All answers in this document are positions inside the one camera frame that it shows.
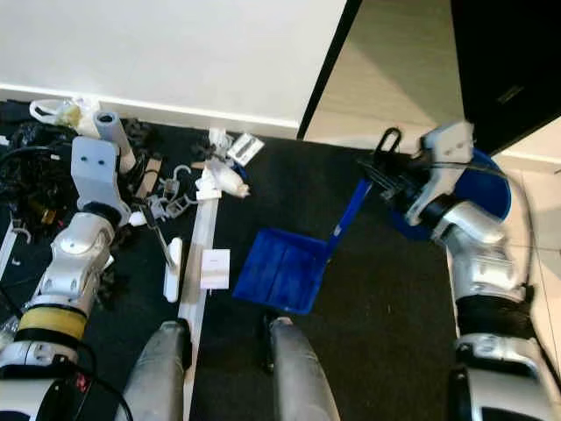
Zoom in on brown cardboard piece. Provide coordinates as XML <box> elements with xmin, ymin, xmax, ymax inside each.
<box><xmin>146</xmin><ymin>156</ymin><xmax>166</xmax><ymax>199</ymax></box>

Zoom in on black crumpled scrap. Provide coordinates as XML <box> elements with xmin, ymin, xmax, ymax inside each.
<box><xmin>92</xmin><ymin>261</ymin><xmax>137</xmax><ymax>310</ymax></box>

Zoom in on white crumpled plastic wrap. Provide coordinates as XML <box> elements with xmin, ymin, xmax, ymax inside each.
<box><xmin>195</xmin><ymin>158</ymin><xmax>251</xmax><ymax>203</ymax></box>

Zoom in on white printed card box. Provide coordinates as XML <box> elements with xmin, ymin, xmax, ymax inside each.
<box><xmin>226</xmin><ymin>132</ymin><xmax>266</xmax><ymax>168</ymax></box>

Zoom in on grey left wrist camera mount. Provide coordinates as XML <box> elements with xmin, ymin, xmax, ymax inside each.
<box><xmin>70</xmin><ymin>136</ymin><xmax>125</xmax><ymax>225</ymax></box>

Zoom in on black door frame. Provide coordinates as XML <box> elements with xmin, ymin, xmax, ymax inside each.
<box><xmin>296</xmin><ymin>0</ymin><xmax>363</xmax><ymax>139</ymax></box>

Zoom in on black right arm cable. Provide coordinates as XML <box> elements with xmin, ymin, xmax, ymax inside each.
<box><xmin>377</xmin><ymin>126</ymin><xmax>508</xmax><ymax>172</ymax></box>

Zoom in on grey broom handle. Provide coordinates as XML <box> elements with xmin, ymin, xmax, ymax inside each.
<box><xmin>94</xmin><ymin>110</ymin><xmax>143</xmax><ymax>175</ymax></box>

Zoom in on white paper card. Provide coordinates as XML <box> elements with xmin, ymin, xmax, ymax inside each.
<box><xmin>200</xmin><ymin>248</ymin><xmax>231</xmax><ymax>290</ymax></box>

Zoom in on grey plastic clips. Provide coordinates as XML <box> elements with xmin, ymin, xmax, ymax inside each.
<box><xmin>151</xmin><ymin>186</ymin><xmax>199</xmax><ymax>227</ymax></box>

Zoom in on blue long-handled dustpan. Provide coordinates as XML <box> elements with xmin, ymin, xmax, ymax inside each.
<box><xmin>232</xmin><ymin>180</ymin><xmax>373</xmax><ymax>315</ymax></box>

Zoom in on black trash pile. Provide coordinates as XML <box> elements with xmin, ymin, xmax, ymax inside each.
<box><xmin>0</xmin><ymin>121</ymin><xmax>93</xmax><ymax>233</ymax></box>

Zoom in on small white bar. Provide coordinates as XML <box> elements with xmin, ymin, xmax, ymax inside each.
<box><xmin>165</xmin><ymin>237</ymin><xmax>184</xmax><ymax>303</ymax></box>

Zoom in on black cabinet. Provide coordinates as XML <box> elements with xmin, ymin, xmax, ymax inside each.
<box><xmin>450</xmin><ymin>0</ymin><xmax>561</xmax><ymax>157</ymax></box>

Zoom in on silver robot leg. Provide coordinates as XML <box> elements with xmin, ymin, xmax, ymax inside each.
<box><xmin>259</xmin><ymin>311</ymin><xmax>343</xmax><ymax>421</ymax></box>
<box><xmin>114</xmin><ymin>320</ymin><xmax>194</xmax><ymax>421</ymax></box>

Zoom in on white plastic bag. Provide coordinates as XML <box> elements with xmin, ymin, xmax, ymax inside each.
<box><xmin>30</xmin><ymin>96</ymin><xmax>106</xmax><ymax>137</ymax></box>

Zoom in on silver left robot leg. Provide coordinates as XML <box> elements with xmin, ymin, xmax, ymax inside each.
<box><xmin>114</xmin><ymin>320</ymin><xmax>194</xmax><ymax>421</ymax></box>

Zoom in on long white floor strip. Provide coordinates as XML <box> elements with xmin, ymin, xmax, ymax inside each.
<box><xmin>175</xmin><ymin>195</ymin><xmax>222</xmax><ymax>421</ymax></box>

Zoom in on blue round bin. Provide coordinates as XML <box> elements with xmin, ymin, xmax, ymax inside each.
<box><xmin>388</xmin><ymin>147</ymin><xmax>511</xmax><ymax>244</ymax></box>

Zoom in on clear plastic bottle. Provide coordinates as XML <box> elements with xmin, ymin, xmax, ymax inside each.
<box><xmin>0</xmin><ymin>314</ymin><xmax>22</xmax><ymax>352</ymax></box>

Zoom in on silver right robot leg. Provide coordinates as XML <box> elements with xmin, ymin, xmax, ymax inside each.
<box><xmin>259</xmin><ymin>311</ymin><xmax>343</xmax><ymax>421</ymax></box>

